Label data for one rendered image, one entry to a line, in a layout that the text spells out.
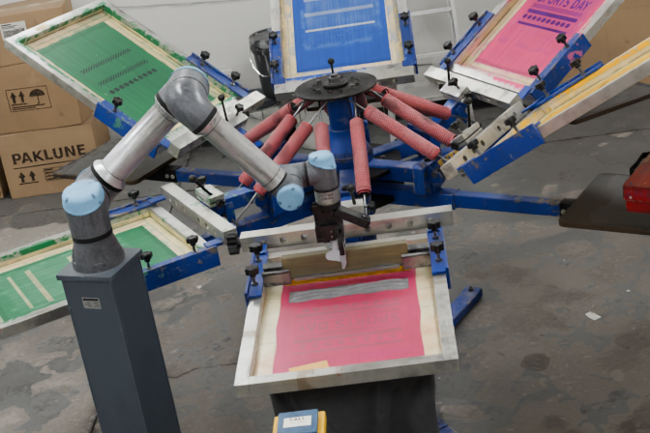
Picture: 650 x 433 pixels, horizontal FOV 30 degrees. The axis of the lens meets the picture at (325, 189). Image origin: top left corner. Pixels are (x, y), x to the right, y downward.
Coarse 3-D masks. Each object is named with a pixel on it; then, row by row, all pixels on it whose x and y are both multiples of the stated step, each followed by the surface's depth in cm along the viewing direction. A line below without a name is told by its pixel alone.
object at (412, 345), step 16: (400, 272) 368; (416, 288) 356; (400, 304) 348; (416, 304) 347; (416, 320) 338; (416, 336) 330; (352, 352) 328; (368, 352) 326; (384, 352) 325; (400, 352) 324; (416, 352) 322
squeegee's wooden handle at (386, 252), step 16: (400, 240) 364; (288, 256) 365; (304, 256) 364; (320, 256) 364; (352, 256) 364; (368, 256) 364; (384, 256) 364; (400, 256) 363; (304, 272) 366; (320, 272) 366
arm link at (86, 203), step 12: (84, 180) 345; (72, 192) 339; (84, 192) 338; (96, 192) 338; (72, 204) 336; (84, 204) 336; (96, 204) 338; (108, 204) 346; (72, 216) 338; (84, 216) 337; (96, 216) 338; (108, 216) 343; (72, 228) 340; (84, 228) 338; (96, 228) 339; (108, 228) 343
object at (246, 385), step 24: (384, 240) 382; (408, 240) 379; (264, 288) 367; (240, 360) 326; (408, 360) 312; (432, 360) 311; (456, 360) 309; (240, 384) 314; (264, 384) 314; (288, 384) 313; (312, 384) 313; (336, 384) 313
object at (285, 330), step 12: (288, 288) 369; (300, 288) 368; (312, 288) 366; (288, 300) 362; (312, 300) 359; (324, 300) 358; (336, 300) 357; (288, 312) 354; (288, 324) 348; (288, 336) 341; (288, 348) 335; (276, 360) 330; (288, 360) 329; (300, 360) 328; (312, 360) 327; (324, 360) 326; (336, 360) 325; (276, 372) 324
